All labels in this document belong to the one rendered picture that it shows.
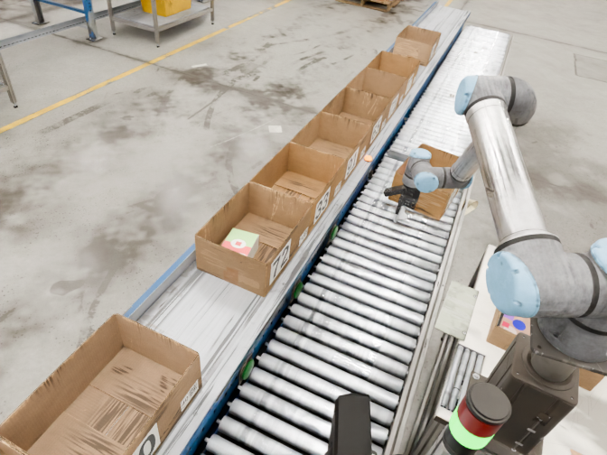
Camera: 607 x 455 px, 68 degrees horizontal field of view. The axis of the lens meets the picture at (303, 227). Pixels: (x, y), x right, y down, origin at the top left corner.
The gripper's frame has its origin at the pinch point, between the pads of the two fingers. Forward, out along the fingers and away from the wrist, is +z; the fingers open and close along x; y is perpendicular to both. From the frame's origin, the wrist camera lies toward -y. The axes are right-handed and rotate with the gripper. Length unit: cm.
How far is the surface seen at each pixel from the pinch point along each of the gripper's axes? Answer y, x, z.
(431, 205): 13.6, 15.3, -1.6
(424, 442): 41, -90, 24
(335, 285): -11, -53, 6
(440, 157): 9, 55, -7
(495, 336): 53, -51, 0
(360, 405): 16, -145, -75
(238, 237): -49, -68, -15
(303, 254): -25, -57, -9
